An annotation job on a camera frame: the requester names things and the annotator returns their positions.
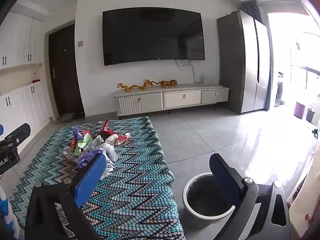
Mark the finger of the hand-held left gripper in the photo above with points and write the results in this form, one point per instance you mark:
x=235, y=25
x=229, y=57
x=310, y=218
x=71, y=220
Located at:
x=1, y=129
x=21, y=131

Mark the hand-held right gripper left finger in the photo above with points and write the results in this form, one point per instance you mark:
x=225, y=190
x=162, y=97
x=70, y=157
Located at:
x=87, y=177

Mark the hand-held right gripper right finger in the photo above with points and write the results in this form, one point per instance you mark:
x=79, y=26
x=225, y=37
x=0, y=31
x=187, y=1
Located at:
x=225, y=180

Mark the purple wrapper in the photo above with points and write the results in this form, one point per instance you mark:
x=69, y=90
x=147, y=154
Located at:
x=77, y=135
x=86, y=158

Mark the white printed packet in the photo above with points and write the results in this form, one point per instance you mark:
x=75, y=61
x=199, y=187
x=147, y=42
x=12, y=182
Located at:
x=109, y=167

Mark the white bin with black liner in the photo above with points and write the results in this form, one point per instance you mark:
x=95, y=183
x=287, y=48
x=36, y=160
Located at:
x=202, y=197

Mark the clear plastic wrapper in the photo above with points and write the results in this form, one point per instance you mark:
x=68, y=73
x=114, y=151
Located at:
x=68, y=155

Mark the green wrapper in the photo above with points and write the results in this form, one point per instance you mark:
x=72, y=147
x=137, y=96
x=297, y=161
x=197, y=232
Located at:
x=82, y=145

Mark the white plastic bag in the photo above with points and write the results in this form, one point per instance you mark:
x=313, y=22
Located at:
x=110, y=146

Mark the red snack bag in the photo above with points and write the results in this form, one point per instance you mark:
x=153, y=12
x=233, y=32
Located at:
x=106, y=129

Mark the pink and white wrapper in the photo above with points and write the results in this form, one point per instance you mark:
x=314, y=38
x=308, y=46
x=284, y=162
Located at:
x=123, y=138

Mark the person's left hand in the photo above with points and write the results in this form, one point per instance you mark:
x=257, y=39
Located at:
x=4, y=205

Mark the white base cabinets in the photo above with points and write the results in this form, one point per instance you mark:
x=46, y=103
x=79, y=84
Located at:
x=25, y=110

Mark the beige slippers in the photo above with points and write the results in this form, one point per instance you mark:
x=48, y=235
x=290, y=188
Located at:
x=67, y=117

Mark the zigzag knitted blanket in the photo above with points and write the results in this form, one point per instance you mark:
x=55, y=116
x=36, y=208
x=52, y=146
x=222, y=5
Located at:
x=140, y=170

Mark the dark shoes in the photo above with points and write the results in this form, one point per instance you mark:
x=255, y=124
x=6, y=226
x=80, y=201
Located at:
x=80, y=115

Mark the dark brown entrance door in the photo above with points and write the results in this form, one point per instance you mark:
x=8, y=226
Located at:
x=65, y=75

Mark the white television cabinet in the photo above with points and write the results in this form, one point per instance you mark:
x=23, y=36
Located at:
x=182, y=98

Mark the small black object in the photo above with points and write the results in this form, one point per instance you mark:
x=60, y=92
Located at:
x=314, y=132

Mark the long golden dragon figurine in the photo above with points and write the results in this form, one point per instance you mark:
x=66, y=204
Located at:
x=135, y=87

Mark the purple bin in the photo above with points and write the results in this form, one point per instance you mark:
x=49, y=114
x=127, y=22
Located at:
x=300, y=110

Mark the white washing machine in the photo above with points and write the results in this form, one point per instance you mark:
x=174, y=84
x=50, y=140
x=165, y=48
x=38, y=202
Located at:
x=278, y=90

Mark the grey-blue bin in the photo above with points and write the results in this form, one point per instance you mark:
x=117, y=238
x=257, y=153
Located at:
x=310, y=115

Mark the short golden dragon figurine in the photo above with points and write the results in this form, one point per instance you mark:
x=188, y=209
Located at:
x=168, y=83

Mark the grey double-door refrigerator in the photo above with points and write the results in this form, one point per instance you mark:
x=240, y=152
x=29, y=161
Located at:
x=247, y=62

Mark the white wall cabinets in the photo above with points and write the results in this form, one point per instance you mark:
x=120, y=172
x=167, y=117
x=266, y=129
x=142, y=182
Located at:
x=17, y=42

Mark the white wall socket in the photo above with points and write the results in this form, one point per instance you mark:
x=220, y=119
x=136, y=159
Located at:
x=203, y=78

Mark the beige wall switch plate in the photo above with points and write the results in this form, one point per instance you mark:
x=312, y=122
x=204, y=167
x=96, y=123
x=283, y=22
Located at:
x=80, y=43

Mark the black wall television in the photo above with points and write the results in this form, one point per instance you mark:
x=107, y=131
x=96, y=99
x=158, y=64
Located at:
x=152, y=37

